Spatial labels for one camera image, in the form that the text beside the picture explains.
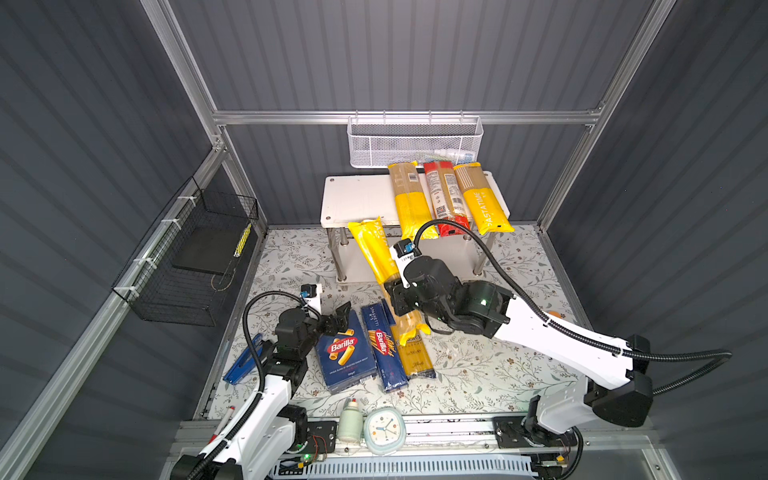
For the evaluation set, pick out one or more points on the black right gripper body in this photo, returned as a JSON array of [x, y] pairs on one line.
[[405, 298]]

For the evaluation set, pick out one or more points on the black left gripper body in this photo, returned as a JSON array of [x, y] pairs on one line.
[[323, 327]]

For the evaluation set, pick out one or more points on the blue yellow spaghetti bag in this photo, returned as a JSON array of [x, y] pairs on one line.
[[414, 357]]

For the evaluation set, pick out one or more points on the red yellow spaghetti bag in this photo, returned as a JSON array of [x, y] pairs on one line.
[[446, 197]]

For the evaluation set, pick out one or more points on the yellow pasta bag tan window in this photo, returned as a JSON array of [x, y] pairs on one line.
[[487, 213]]

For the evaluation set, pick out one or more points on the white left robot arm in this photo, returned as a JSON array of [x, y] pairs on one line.
[[268, 425]]

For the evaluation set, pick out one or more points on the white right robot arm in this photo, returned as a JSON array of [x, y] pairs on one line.
[[619, 378]]

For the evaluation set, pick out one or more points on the white two-tier metal shelf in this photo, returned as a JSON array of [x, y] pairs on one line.
[[361, 197]]

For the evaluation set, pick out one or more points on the blue Barilla rigatoni box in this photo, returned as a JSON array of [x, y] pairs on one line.
[[346, 359]]

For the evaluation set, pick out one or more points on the blue Barilla spaghetti box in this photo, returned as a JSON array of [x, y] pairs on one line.
[[381, 340]]

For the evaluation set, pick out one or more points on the blue flat box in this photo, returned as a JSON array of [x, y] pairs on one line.
[[245, 363]]

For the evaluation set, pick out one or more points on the small pale green bottle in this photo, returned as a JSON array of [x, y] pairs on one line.
[[350, 424]]

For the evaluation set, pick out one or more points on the mint green alarm clock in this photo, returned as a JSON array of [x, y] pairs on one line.
[[384, 431]]

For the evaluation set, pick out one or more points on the red white marker pen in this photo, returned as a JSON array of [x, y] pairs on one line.
[[223, 422]]

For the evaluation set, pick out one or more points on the white ribbed vent strip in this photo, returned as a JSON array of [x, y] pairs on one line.
[[393, 467]]

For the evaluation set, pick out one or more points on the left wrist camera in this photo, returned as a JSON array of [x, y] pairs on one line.
[[311, 294]]

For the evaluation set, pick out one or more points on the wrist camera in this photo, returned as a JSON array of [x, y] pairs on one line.
[[311, 294], [422, 273]]

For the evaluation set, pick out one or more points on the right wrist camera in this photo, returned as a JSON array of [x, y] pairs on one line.
[[422, 273]]

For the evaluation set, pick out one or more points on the black wire side basket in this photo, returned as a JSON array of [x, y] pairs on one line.
[[189, 275]]

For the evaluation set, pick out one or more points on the white wire wall basket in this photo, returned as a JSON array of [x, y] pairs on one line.
[[380, 141]]

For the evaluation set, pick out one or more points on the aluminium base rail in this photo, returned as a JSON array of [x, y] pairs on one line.
[[431, 435]]

